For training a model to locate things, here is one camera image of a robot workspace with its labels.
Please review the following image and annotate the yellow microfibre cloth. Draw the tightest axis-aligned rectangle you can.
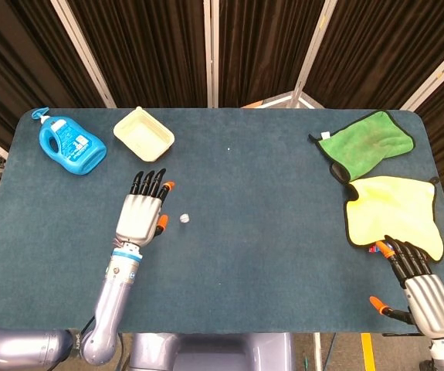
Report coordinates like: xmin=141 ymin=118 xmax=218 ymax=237
xmin=344 ymin=175 xmax=444 ymax=264

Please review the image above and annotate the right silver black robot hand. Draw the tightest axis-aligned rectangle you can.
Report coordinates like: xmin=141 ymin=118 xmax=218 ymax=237
xmin=368 ymin=234 xmax=444 ymax=339

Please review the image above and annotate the lilac robot torso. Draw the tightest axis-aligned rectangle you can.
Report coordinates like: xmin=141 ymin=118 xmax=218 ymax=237
xmin=127 ymin=332 xmax=296 ymax=371

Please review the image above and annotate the blue detergent bottle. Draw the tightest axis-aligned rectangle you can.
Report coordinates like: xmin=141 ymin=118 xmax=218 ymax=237
xmin=31 ymin=107 xmax=108 ymax=176

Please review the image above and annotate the green microfibre cloth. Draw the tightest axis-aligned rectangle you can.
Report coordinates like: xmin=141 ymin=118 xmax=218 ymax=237
xmin=308 ymin=110 xmax=416 ymax=183

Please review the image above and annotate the blue table cover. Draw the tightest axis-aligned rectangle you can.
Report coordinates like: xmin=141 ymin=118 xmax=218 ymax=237
xmin=0 ymin=107 xmax=444 ymax=335

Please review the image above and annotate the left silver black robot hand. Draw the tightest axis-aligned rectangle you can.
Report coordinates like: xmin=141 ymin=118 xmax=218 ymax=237
xmin=114 ymin=168 xmax=176 ymax=250

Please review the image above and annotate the cream plastic container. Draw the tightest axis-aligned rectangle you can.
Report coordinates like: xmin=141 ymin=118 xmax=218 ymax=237
xmin=113 ymin=106 xmax=176 ymax=163

